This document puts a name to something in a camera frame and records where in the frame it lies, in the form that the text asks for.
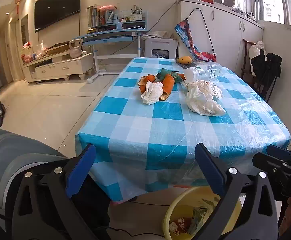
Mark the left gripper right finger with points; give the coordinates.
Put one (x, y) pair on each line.
(257, 218)

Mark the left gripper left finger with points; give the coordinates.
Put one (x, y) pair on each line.
(43, 208)

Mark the green blue milk carton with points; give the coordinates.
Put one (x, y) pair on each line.
(201, 212)

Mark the red white snack bag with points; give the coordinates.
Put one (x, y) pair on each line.
(180, 225)

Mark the clear plastic water bottle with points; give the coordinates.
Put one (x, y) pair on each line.
(206, 71)

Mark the yellow trash bin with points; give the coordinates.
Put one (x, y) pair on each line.
(189, 212)

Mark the dark wooden chair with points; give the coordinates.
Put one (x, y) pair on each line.
(254, 82)

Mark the black jacket on chair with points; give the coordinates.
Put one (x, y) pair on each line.
(267, 70)

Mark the crumpled white paper wrapper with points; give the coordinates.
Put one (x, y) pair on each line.
(201, 97)

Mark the white bag on chair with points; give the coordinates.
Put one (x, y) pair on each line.
(254, 51)

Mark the blue checkered tablecloth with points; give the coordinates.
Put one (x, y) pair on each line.
(146, 148)

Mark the white tv cabinet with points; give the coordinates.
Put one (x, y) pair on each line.
(58, 66)

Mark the green crumpled wrapper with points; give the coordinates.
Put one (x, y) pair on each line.
(178, 77)

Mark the dark glass fruit bowl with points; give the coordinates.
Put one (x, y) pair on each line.
(193, 64)

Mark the orange peel piece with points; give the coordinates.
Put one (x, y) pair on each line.
(168, 84)

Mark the yellow mango with spot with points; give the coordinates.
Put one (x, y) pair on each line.
(184, 60)

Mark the white crumpled tissue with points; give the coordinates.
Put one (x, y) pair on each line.
(153, 92)

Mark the pink kettlebell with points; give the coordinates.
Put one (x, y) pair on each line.
(75, 47)

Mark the colourful fabric bag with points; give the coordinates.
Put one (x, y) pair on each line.
(184, 32)

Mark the white small dishwasher appliance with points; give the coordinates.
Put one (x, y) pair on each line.
(160, 48)

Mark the blue study desk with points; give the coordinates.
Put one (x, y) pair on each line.
(129, 32)

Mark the row of books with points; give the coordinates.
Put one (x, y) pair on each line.
(95, 17)

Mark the black flat television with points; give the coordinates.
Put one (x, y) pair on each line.
(48, 12)

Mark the pink plush toy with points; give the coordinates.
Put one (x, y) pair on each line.
(108, 8)

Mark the white wall cabinet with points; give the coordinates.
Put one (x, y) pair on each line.
(216, 26)

